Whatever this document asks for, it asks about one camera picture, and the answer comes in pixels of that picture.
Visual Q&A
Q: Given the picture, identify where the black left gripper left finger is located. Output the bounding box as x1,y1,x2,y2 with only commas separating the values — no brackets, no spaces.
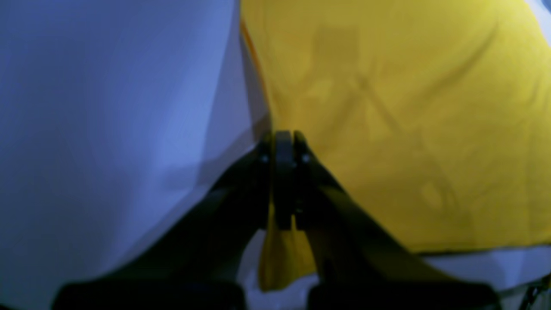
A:
52,132,273,310

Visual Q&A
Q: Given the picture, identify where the yellow T-shirt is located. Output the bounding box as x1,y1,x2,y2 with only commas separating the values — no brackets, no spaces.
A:
241,0,551,290

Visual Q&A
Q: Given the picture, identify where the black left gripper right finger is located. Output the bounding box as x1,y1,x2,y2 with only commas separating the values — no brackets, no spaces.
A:
274,131,501,310

